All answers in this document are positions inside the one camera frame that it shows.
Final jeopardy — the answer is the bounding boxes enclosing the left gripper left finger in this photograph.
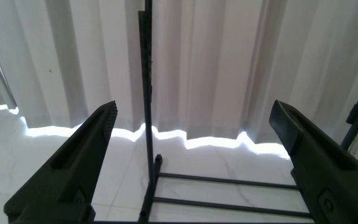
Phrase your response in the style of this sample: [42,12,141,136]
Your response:
[3,100,119,224]

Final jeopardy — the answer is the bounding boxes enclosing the black clothes rack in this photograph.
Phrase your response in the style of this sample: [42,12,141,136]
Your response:
[137,0,358,223]

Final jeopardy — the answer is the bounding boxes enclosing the white curtain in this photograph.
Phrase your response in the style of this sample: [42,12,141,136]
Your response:
[0,0,358,156]

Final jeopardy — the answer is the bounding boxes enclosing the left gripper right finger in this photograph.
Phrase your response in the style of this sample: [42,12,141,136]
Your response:
[268,99,358,224]

